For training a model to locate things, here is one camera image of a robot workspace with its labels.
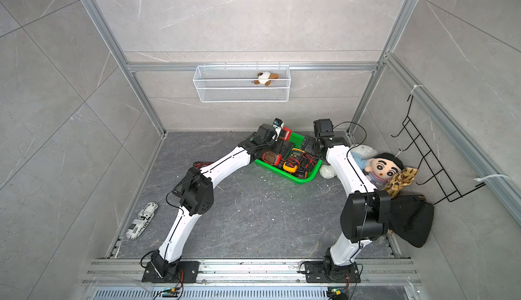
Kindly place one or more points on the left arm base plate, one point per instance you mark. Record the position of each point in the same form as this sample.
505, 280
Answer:
184, 271

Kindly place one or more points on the black fabric bag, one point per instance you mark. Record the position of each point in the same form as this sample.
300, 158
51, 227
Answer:
411, 218

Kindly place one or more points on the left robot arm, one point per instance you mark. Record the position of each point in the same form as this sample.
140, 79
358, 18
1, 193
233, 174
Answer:
196, 197

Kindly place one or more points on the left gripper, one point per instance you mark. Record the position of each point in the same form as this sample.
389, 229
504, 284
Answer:
278, 148

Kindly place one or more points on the dark green multimeter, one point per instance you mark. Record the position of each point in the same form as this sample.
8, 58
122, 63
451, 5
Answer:
200, 165

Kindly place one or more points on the white wire wall basket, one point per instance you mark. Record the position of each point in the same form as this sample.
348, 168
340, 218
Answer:
234, 84

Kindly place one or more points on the small black multimeter with leads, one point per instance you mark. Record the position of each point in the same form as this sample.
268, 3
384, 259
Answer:
309, 159

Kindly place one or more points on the white blue plush bear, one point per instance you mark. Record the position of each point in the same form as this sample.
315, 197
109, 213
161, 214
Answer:
361, 153

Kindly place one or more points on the green plastic basket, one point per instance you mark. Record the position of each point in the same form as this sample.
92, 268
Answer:
291, 177

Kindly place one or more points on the red multimeter case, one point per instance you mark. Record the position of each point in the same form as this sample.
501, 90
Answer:
280, 149

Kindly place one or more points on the leopard print cloth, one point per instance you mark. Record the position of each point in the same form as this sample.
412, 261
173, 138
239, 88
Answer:
400, 181

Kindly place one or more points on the small brown white plush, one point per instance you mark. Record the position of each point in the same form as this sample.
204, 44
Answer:
265, 78

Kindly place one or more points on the black wire wall rack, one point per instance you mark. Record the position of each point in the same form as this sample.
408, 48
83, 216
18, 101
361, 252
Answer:
434, 169

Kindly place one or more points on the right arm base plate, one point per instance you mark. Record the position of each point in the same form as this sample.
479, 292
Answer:
320, 272

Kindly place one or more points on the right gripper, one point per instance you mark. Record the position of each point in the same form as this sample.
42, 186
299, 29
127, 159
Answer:
314, 141

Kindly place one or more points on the white black patterned tool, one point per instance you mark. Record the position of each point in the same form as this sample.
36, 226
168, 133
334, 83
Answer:
142, 220

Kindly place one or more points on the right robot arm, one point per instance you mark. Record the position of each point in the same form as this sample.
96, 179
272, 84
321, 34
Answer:
365, 215

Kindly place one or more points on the cartoon boy plush doll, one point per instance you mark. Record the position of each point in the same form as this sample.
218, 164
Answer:
381, 169

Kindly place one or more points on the yellow multimeter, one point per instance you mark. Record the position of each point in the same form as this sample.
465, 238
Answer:
293, 161

